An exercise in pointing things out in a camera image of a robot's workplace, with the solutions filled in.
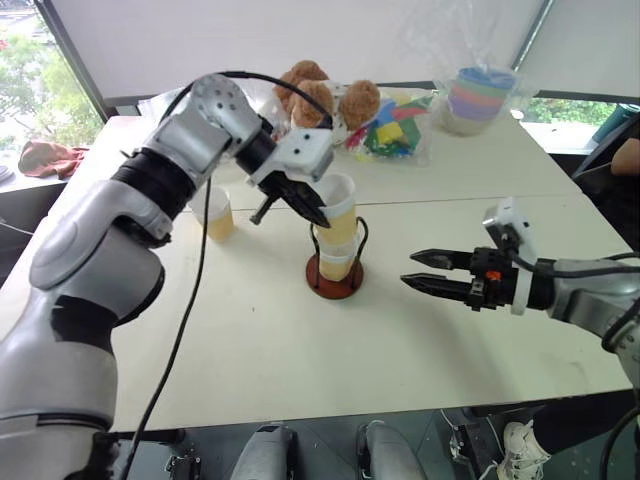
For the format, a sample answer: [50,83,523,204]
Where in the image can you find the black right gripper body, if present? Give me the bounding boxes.
[464,248,519,312]

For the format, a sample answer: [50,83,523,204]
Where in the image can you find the black device under table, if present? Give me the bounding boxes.
[448,407,507,467]

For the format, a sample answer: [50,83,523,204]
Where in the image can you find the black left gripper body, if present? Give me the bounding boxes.
[251,171,297,225]

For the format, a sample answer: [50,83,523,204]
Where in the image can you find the purple plastic bowl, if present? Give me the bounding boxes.
[447,97,504,122]

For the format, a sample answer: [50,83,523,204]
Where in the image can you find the person's leg black trousers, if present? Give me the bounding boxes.
[529,392,640,457]

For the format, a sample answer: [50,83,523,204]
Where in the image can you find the reddish brown cloth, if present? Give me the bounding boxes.
[18,140,86,180]

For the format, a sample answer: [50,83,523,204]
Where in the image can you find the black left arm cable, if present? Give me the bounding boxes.
[119,71,335,480]

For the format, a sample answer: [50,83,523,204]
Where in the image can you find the white sneaker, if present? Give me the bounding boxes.
[497,421,552,480]

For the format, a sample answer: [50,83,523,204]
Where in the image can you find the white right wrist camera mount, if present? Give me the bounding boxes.
[482,197,540,316]

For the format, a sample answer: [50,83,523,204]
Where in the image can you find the clear plastic bag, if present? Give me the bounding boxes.
[397,0,541,139]

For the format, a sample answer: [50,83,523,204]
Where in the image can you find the bag of coloured foam blocks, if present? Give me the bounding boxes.
[344,89,434,169]

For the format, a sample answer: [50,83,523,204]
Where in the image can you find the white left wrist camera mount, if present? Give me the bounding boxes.
[246,127,335,187]

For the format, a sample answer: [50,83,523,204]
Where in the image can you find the wire cup holder brown base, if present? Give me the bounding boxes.
[305,215,370,301]

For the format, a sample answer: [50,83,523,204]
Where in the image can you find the brown teddy bear plush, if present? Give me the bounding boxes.
[273,59,382,146]

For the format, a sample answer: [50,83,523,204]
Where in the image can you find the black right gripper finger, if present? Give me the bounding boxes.
[409,249,474,271]
[399,273,471,300]

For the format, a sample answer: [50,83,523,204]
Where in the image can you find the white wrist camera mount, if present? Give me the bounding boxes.
[482,197,540,316]
[246,127,335,187]

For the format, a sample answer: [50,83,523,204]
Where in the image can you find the blue plastic bowl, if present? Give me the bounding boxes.
[458,66,517,92]

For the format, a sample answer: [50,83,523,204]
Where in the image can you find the teal bottle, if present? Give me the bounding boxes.
[606,103,640,147]

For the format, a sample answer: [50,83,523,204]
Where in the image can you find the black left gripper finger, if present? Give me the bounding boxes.
[292,180,326,210]
[284,192,331,230]

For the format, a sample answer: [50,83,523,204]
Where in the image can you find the plastic cup with juice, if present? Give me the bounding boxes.
[191,185,235,244]

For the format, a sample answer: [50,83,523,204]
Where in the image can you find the green plastic bowl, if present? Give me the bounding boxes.
[453,79,514,100]

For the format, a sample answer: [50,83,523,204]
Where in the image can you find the grey rounded robot leg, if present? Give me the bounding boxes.
[355,422,427,480]
[230,424,297,480]

